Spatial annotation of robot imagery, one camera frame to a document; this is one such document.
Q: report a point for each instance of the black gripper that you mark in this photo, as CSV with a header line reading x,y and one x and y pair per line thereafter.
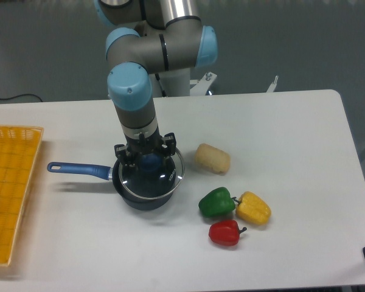
x,y
140,144

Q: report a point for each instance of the glass lid blue knob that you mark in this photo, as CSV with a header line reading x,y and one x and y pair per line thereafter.
x,y
152,176

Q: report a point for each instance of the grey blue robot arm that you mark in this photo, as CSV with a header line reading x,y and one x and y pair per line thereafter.
x,y
150,37

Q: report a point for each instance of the beige bread loaf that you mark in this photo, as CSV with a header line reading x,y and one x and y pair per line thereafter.
x,y
212,159

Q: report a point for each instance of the green bell pepper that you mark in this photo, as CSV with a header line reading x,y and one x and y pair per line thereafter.
x,y
217,202

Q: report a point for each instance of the red bell pepper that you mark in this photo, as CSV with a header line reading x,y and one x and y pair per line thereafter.
x,y
226,233

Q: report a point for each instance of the yellow bell pepper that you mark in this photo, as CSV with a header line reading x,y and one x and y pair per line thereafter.
x,y
252,209

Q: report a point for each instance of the yellow woven basket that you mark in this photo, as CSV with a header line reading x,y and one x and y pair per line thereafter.
x,y
19,148

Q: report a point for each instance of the blue saucepan with handle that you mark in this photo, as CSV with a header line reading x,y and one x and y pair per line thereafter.
x,y
108,174

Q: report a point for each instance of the white bracket right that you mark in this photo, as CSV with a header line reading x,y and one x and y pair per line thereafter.
x,y
273,85

